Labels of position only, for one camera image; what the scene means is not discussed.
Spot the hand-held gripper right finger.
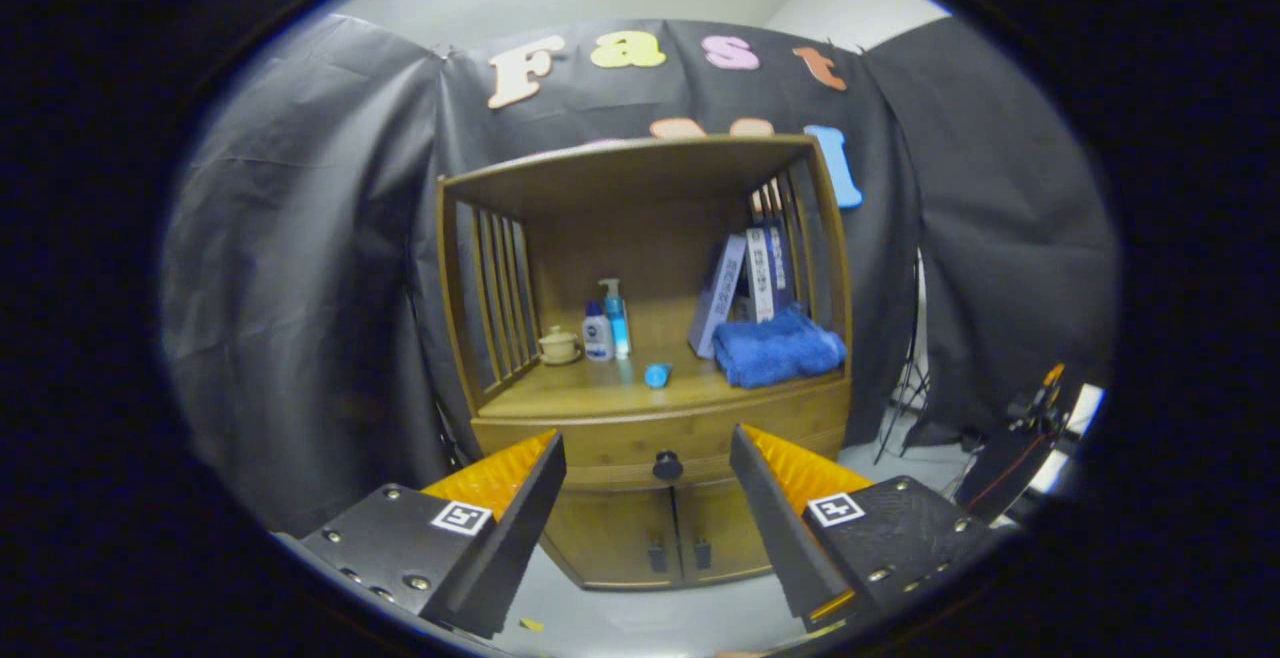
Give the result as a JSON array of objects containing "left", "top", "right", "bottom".
[{"left": 729, "top": 423, "right": 1001, "bottom": 634}]

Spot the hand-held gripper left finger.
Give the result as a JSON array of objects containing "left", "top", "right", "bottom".
[{"left": 298, "top": 428, "right": 567, "bottom": 639}]

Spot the black light stand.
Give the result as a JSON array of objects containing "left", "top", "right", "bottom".
[{"left": 875, "top": 248, "right": 936, "bottom": 464}]

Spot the black device with orange part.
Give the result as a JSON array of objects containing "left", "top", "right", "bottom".
[{"left": 955, "top": 363, "right": 1106, "bottom": 524}]

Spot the white spine book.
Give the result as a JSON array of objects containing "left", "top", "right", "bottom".
[{"left": 746, "top": 227, "right": 775, "bottom": 324}]

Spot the white lotion bottle blue cap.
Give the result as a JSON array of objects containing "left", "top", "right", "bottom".
[{"left": 583, "top": 300, "right": 615, "bottom": 363}]

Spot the blue pump bottle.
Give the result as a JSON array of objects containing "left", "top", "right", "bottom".
[{"left": 598, "top": 278, "right": 632, "bottom": 359}]

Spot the wooden cabinet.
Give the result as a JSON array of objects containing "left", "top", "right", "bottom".
[{"left": 435, "top": 135, "right": 854, "bottom": 591}]

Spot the wooden countertop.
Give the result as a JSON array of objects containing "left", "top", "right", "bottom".
[{"left": 478, "top": 350, "right": 851, "bottom": 421}]

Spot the lavender book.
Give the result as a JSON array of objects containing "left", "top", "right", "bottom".
[{"left": 688, "top": 234, "right": 749, "bottom": 360}]

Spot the beige lidded teacup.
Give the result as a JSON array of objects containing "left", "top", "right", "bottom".
[{"left": 537, "top": 325, "right": 583, "bottom": 367}]

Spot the blue towel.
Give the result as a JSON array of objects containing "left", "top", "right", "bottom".
[{"left": 712, "top": 306, "right": 848, "bottom": 389}]

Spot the wooden cabinet door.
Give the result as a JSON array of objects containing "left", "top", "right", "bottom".
[
  {"left": 540, "top": 488, "right": 684, "bottom": 591},
  {"left": 672, "top": 478, "right": 773, "bottom": 584}
]

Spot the dark blue spine book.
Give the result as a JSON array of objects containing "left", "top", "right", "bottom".
[{"left": 768, "top": 223, "right": 791, "bottom": 311}]

